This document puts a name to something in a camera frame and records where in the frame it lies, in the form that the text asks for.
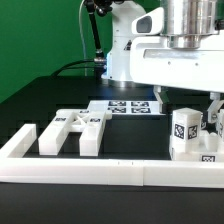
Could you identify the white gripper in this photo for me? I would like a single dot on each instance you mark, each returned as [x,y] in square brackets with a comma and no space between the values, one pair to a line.
[152,62]

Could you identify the white chair seat part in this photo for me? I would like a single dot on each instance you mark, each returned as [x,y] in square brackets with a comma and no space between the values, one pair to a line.
[209,147]

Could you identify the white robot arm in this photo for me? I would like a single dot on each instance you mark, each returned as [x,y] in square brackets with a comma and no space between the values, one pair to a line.
[179,44]

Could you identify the white fiducial marker sheet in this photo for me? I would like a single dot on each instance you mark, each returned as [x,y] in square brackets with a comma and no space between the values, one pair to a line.
[122,107]

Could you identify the white U-shaped obstacle fence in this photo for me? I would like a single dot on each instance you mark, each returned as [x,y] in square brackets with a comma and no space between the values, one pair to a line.
[15,167]

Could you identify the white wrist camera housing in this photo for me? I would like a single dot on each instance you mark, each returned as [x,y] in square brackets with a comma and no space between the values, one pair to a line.
[151,23]

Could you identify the white chair back frame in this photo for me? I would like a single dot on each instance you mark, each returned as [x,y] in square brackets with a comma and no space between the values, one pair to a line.
[90,125]

